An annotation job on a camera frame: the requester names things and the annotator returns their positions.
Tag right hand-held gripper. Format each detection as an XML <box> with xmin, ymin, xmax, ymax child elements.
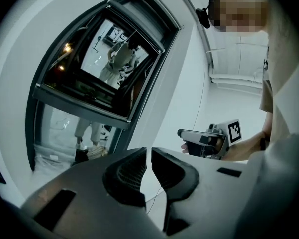
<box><xmin>177</xmin><ymin>119</ymin><xmax>243</xmax><ymax>160</ymax></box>

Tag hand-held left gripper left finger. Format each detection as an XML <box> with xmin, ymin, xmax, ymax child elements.
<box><xmin>21</xmin><ymin>147</ymin><xmax>165</xmax><ymax>239</ymax></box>

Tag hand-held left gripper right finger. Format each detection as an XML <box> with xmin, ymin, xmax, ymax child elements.
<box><xmin>151</xmin><ymin>147</ymin><xmax>249</xmax><ymax>239</ymax></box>

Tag person's right forearm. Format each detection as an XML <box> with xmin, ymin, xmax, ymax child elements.
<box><xmin>222</xmin><ymin>111</ymin><xmax>273</xmax><ymax>162</ymax></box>

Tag clear plastic bag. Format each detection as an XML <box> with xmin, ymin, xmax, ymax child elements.
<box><xmin>33</xmin><ymin>143</ymin><xmax>78</xmax><ymax>174</ymax></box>

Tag white ceiling pipes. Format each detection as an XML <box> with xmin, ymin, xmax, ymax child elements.
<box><xmin>208</xmin><ymin>58</ymin><xmax>264</xmax><ymax>89</ymax></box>

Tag person's beige shirt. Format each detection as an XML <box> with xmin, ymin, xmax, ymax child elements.
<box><xmin>260</xmin><ymin>8</ymin><xmax>299</xmax><ymax>144</ymax></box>

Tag person's head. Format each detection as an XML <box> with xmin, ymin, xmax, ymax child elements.
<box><xmin>208</xmin><ymin>0</ymin><xmax>269</xmax><ymax>33</ymax></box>

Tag thin gray wall cable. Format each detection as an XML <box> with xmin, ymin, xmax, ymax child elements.
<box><xmin>193</xmin><ymin>58</ymin><xmax>207</xmax><ymax>134</ymax></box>

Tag thin white ceiling cable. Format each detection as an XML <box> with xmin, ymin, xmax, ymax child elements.
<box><xmin>205</xmin><ymin>42</ymin><xmax>239</xmax><ymax>54</ymax></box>

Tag white black shoulder strap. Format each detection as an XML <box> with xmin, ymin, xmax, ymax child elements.
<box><xmin>262</xmin><ymin>43</ymin><xmax>270</xmax><ymax>72</ymax></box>

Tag black window frame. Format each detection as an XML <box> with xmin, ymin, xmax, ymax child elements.
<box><xmin>24</xmin><ymin>0</ymin><xmax>185</xmax><ymax>171</ymax></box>

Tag white blind pull cord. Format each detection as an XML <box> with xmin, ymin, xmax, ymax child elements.
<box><xmin>113</xmin><ymin>29</ymin><xmax>138</xmax><ymax>58</ymax></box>

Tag black head camera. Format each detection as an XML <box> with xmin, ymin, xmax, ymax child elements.
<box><xmin>196</xmin><ymin>7</ymin><xmax>211</xmax><ymax>29</ymax></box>

